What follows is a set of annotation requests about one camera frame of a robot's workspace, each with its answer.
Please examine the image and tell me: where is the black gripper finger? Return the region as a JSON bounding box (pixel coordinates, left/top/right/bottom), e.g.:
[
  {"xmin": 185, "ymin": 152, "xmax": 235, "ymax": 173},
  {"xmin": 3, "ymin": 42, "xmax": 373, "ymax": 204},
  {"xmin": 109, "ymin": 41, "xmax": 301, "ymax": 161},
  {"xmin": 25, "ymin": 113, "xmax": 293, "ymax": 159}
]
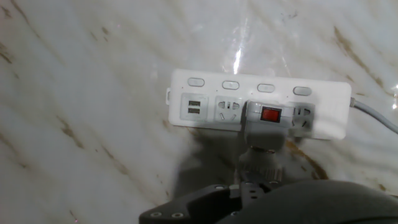
[{"xmin": 139, "ymin": 179, "xmax": 287, "ymax": 224}]

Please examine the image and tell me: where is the white bulb holder with bulb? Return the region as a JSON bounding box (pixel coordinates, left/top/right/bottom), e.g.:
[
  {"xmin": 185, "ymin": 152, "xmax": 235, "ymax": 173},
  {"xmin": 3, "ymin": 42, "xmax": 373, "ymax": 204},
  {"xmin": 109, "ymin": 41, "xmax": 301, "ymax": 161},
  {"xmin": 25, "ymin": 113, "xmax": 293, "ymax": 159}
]
[{"xmin": 238, "ymin": 99, "xmax": 295, "ymax": 184}]

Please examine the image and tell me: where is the white power strip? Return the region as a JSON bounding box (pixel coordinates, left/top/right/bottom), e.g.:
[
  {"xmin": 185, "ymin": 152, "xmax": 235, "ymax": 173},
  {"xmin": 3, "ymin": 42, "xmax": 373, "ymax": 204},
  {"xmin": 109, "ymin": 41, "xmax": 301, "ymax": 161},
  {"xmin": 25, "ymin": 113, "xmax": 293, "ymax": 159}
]
[{"xmin": 165, "ymin": 68, "xmax": 353, "ymax": 141}]

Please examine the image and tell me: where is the grey power strip cable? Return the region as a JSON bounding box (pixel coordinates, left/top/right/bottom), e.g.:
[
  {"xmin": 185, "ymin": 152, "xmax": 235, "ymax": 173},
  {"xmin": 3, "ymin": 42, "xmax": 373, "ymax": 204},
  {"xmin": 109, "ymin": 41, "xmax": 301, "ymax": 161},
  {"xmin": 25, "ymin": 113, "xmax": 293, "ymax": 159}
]
[{"xmin": 349, "ymin": 96, "xmax": 398, "ymax": 135}]

